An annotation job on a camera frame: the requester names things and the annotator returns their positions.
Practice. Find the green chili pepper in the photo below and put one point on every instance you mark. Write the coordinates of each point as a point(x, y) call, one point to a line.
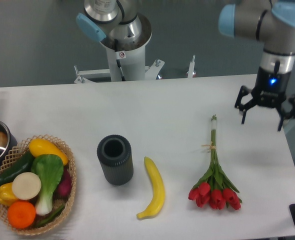
point(50, 218)

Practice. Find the woven wicker basket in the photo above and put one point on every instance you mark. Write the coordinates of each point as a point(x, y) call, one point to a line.
point(59, 202)

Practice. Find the yellow bell pepper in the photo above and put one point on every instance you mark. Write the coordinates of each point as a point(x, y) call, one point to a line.
point(7, 197)

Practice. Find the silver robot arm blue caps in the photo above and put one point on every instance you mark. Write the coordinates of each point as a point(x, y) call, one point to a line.
point(271, 22)

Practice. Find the purple red onion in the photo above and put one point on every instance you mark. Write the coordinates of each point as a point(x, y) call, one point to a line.
point(65, 186)

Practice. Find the orange fruit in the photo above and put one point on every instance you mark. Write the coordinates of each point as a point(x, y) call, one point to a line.
point(21, 214)

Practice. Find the yellow plastic banana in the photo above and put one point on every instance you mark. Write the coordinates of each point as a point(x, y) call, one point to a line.
point(158, 189)

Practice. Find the dark grey ribbed vase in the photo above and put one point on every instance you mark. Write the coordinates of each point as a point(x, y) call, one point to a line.
point(114, 153)

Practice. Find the dark green cucumber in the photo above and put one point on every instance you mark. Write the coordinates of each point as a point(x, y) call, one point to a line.
point(22, 165)

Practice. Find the white round radish slice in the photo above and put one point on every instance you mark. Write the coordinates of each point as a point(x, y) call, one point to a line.
point(26, 186)

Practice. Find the red tulip bouquet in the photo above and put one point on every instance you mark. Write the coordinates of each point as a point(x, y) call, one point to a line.
point(214, 188)

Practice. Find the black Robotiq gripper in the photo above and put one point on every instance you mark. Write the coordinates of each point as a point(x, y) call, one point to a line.
point(271, 90)

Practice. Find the yellow squash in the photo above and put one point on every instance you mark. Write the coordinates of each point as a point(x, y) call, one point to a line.
point(40, 146)

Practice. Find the green bok choy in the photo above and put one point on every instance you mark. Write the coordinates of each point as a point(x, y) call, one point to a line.
point(49, 168)

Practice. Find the white metal frame bracket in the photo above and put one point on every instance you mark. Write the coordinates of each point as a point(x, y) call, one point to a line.
point(152, 72)

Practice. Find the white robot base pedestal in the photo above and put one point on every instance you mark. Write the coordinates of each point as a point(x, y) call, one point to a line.
point(122, 31)

